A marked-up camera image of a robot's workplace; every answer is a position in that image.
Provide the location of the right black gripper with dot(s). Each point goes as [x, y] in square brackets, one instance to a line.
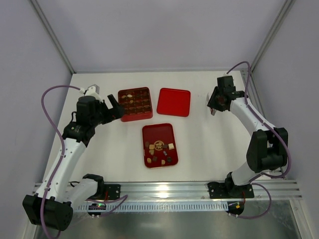
[215, 98]

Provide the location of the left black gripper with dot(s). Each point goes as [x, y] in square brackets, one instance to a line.
[107, 112]

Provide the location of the metal serving tongs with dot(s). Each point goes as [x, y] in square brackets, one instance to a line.
[208, 104]

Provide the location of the red compartment chocolate box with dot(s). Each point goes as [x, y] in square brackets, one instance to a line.
[141, 108]

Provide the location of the red box lid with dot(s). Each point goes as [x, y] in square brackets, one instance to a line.
[174, 102]

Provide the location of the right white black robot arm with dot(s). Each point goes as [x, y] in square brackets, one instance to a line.
[267, 149]

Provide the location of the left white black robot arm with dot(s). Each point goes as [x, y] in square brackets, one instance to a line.
[52, 205]

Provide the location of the red chocolate tray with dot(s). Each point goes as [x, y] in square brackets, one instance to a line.
[158, 135]

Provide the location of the cream square chocolate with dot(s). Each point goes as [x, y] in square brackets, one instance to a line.
[170, 146]

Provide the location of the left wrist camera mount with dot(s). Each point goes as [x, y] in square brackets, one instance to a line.
[92, 90]

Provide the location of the right aluminium frame post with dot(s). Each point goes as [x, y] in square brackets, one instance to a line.
[271, 34]

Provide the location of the aluminium frame post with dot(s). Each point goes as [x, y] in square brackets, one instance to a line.
[48, 28]
[271, 34]

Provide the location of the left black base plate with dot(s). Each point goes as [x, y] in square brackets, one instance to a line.
[112, 191]

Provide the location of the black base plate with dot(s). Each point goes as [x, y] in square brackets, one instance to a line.
[112, 191]
[222, 191]

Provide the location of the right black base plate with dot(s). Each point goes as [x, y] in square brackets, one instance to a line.
[222, 191]

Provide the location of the left aluminium frame post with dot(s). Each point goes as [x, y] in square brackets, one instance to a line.
[48, 28]

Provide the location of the white slotted cable duct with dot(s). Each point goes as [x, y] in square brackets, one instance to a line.
[130, 206]

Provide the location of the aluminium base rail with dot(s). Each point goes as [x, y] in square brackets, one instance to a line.
[279, 189]

